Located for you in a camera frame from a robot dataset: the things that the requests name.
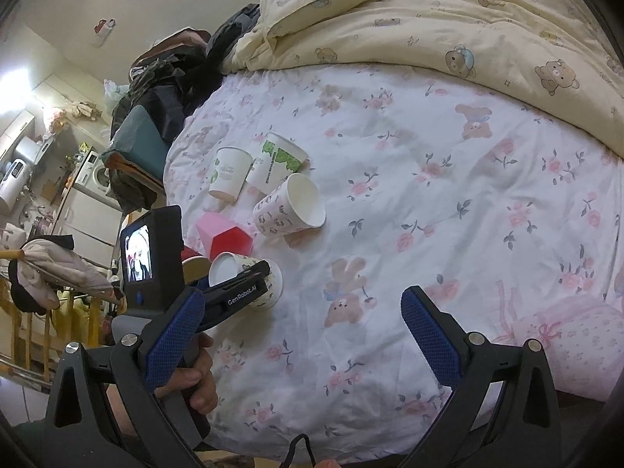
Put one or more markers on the red object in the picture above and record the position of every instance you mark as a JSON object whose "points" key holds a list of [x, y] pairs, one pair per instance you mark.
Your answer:
{"points": [[189, 253]]}

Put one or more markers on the white cabinet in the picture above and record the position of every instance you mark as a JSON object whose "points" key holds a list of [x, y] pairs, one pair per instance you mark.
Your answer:
{"points": [[83, 224]]}

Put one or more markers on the pink bow pillow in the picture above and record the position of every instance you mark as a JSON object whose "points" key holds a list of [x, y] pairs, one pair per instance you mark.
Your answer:
{"points": [[580, 341]]}

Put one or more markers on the white plastic bag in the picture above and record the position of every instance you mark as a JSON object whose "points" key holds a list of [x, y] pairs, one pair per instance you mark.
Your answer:
{"points": [[114, 90]]}

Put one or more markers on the white paper cup panda print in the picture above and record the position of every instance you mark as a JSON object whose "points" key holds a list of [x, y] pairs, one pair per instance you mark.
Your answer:
{"points": [[280, 209]]}

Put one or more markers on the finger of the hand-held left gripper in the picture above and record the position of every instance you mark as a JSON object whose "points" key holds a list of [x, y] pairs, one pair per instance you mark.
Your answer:
{"points": [[251, 271]]}

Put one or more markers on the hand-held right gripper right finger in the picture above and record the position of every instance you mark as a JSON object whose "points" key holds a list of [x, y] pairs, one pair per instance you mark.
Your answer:
{"points": [[429, 336]]}

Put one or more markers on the teal cushion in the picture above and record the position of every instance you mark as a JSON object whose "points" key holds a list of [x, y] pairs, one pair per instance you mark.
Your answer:
{"points": [[144, 139]]}

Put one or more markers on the beige quilted jacket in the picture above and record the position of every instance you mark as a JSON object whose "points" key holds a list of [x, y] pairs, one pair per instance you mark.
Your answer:
{"points": [[53, 265]]}

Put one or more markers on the white paper cup green leaf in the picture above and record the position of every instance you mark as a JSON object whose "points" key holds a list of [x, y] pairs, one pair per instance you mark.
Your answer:
{"points": [[229, 175]]}

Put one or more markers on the pink box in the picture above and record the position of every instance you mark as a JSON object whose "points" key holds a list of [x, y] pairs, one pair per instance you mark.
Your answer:
{"points": [[226, 236]]}

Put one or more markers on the yellow bear print quilt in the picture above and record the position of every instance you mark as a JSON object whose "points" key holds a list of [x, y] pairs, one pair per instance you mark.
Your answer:
{"points": [[438, 19]]}

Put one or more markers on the white paper cup green trees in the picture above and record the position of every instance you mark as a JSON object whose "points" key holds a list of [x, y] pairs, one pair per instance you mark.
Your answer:
{"points": [[273, 161]]}

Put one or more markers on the white kitchen appliance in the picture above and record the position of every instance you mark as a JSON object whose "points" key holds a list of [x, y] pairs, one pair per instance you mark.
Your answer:
{"points": [[12, 183]]}

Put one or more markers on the wooden railing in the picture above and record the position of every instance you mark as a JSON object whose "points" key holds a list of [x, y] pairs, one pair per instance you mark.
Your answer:
{"points": [[29, 331]]}

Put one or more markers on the floral bed sheet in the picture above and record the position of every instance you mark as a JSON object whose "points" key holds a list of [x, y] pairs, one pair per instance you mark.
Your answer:
{"points": [[438, 204]]}

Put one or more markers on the brown paper cup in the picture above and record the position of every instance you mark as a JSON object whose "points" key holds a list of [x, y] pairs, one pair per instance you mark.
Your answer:
{"points": [[195, 269]]}

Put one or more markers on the pile of dark clothes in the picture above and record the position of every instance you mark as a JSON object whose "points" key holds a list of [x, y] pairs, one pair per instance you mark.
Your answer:
{"points": [[165, 78]]}

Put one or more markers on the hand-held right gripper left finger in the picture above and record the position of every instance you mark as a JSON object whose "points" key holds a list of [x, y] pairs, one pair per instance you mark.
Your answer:
{"points": [[176, 341]]}

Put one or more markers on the wall hook holder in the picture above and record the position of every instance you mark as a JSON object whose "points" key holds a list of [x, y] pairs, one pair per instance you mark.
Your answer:
{"points": [[104, 31]]}

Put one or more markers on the white paper cup grey print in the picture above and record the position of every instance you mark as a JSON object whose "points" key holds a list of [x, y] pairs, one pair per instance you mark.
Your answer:
{"points": [[275, 282]]}

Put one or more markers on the person's left hand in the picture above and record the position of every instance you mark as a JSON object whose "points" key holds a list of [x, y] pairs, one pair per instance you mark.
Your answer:
{"points": [[204, 380]]}

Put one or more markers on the washing machine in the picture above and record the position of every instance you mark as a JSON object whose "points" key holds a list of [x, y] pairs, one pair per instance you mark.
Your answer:
{"points": [[95, 175]]}

